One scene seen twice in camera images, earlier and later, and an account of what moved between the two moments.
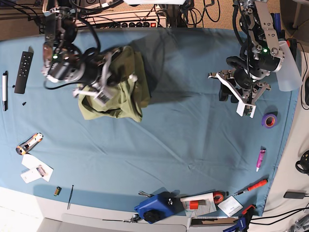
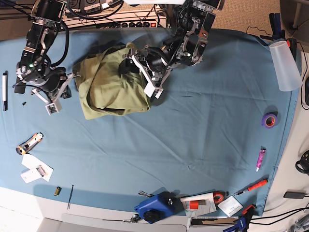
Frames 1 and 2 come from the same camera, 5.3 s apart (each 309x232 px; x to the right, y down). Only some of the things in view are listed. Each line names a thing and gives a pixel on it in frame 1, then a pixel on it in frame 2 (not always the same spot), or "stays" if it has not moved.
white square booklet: [230, 206] stays
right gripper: [245, 96] -> [155, 64]
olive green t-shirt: [121, 90] stays
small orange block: [194, 205] stays
